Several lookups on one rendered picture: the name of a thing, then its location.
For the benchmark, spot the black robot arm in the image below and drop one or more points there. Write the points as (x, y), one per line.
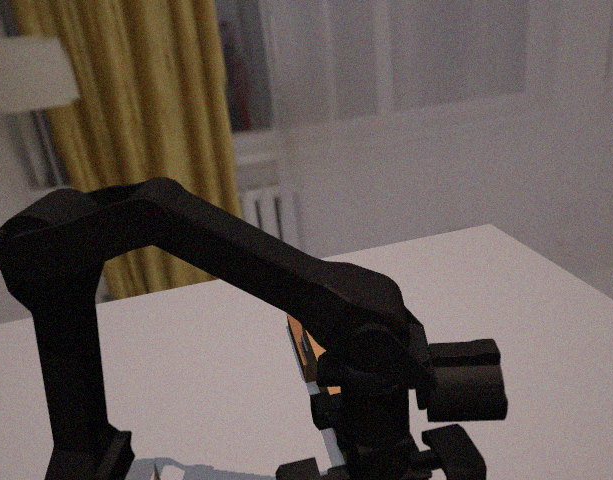
(51, 257)

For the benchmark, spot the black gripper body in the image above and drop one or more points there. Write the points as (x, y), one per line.
(398, 458)

